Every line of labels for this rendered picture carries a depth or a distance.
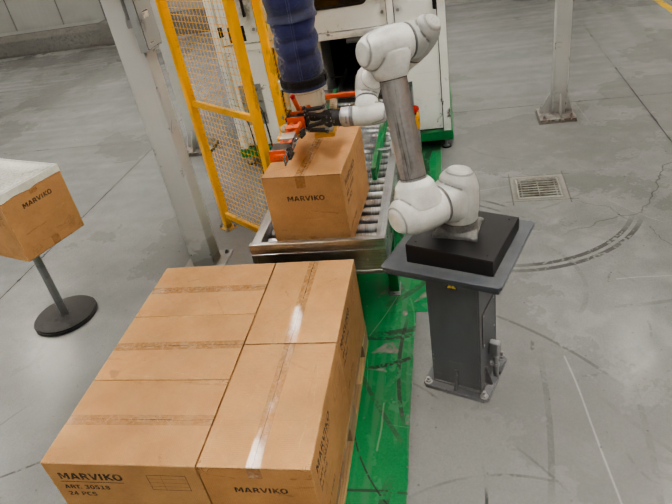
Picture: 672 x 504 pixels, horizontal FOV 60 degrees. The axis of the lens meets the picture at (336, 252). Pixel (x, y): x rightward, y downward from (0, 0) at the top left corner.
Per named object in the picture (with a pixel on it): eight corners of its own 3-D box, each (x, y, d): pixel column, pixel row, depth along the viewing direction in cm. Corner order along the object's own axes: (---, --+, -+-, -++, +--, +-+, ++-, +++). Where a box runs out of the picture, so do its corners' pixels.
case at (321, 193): (304, 192, 353) (291, 130, 332) (369, 188, 343) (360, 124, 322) (277, 246, 305) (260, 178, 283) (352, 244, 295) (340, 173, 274)
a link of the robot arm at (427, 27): (415, 33, 222) (387, 40, 217) (438, 0, 206) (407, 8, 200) (431, 62, 220) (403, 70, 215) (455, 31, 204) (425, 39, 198)
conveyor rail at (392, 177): (402, 108, 487) (400, 86, 477) (408, 107, 486) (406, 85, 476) (379, 269, 298) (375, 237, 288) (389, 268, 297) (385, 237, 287)
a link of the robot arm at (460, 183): (487, 217, 235) (489, 167, 223) (453, 233, 227) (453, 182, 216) (459, 203, 247) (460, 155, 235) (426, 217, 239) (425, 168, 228)
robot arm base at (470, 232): (485, 215, 247) (486, 203, 244) (477, 242, 230) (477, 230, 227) (443, 211, 254) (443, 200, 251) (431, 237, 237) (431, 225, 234)
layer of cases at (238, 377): (189, 326, 327) (166, 267, 305) (364, 321, 306) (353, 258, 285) (83, 527, 229) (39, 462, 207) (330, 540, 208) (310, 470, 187)
